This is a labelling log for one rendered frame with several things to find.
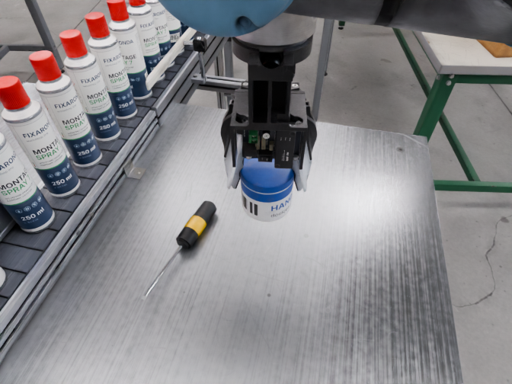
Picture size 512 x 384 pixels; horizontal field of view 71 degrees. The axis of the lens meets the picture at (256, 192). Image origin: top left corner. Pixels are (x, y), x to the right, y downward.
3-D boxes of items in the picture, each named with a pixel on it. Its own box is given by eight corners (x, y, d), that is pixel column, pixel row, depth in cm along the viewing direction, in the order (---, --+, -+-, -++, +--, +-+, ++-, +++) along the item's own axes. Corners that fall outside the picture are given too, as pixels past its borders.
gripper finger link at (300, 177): (298, 217, 44) (276, 164, 38) (296, 183, 48) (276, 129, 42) (323, 212, 43) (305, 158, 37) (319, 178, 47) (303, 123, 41)
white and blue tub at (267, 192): (243, 184, 53) (241, 148, 48) (290, 186, 53) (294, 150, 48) (239, 222, 48) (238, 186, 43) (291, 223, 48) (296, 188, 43)
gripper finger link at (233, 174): (209, 209, 44) (229, 155, 37) (215, 174, 48) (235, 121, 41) (233, 215, 44) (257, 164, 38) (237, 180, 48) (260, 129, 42)
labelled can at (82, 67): (103, 126, 74) (64, 24, 59) (126, 129, 73) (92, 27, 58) (90, 141, 71) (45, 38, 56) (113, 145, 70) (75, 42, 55)
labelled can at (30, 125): (61, 175, 64) (1, 69, 49) (87, 180, 64) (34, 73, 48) (43, 196, 61) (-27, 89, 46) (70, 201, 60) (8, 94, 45)
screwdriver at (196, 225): (204, 207, 66) (203, 196, 64) (219, 212, 65) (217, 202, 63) (136, 299, 54) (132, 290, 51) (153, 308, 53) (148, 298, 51)
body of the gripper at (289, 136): (229, 172, 37) (221, 60, 28) (236, 122, 42) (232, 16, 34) (305, 174, 36) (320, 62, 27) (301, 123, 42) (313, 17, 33)
